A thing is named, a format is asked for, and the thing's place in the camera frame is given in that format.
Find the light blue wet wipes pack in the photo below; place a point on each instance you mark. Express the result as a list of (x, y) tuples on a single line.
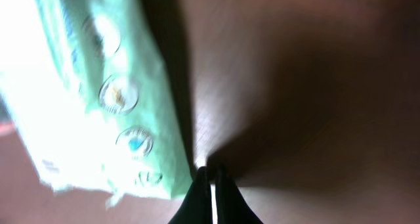
[(92, 100)]

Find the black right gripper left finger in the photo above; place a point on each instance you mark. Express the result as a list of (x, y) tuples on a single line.
[(196, 208)]

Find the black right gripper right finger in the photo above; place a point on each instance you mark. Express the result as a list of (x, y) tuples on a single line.
[(231, 206)]

